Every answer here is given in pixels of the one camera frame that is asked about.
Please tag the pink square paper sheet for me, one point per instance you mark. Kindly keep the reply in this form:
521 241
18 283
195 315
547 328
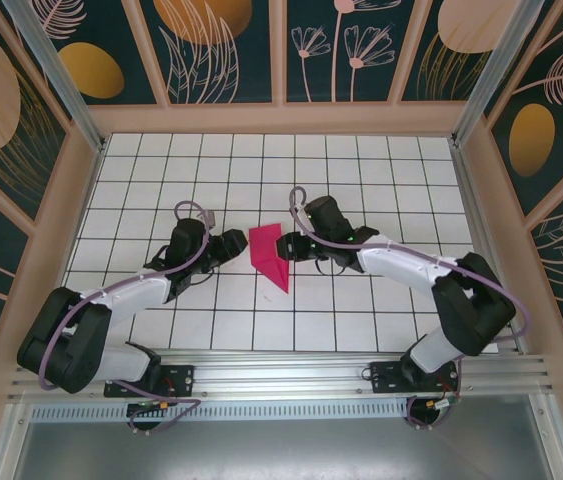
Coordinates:
263 245

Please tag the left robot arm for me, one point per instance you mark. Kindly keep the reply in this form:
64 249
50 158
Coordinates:
71 340

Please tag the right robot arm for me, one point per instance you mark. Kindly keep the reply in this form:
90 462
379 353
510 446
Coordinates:
476 310

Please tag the grey sheet metal shelf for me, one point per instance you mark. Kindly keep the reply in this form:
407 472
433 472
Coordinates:
281 450

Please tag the small controller board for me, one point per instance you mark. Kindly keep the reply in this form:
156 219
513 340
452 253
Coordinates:
153 406
443 403

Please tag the long aluminium mounting rail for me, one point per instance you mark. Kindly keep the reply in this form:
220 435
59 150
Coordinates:
281 372

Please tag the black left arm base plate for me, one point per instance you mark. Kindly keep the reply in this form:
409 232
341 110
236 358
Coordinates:
181 380

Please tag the aluminium side rail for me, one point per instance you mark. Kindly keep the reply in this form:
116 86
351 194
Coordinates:
481 250

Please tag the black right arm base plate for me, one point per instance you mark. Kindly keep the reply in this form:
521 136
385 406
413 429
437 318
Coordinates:
386 380

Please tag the aluminium frame post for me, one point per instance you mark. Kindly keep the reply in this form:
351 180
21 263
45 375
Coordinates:
496 65
61 75

